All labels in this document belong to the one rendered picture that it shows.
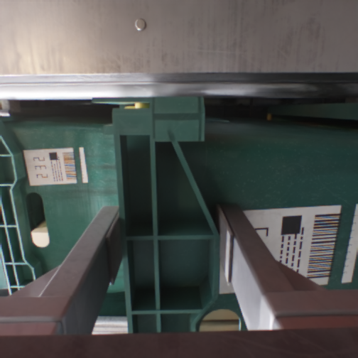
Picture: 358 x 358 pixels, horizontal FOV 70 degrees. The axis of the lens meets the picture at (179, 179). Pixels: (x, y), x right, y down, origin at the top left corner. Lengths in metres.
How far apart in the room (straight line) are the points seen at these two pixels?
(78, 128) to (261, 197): 0.36
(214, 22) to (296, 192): 0.17
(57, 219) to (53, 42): 0.32
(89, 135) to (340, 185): 0.38
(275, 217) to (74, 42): 0.23
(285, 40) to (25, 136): 0.41
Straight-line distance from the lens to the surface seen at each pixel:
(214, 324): 0.25
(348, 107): 0.42
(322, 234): 0.21
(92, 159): 0.47
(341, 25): 0.31
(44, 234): 0.58
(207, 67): 0.27
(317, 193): 0.19
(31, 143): 0.50
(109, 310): 0.72
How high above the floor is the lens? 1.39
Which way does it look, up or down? 1 degrees up
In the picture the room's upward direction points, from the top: 90 degrees counter-clockwise
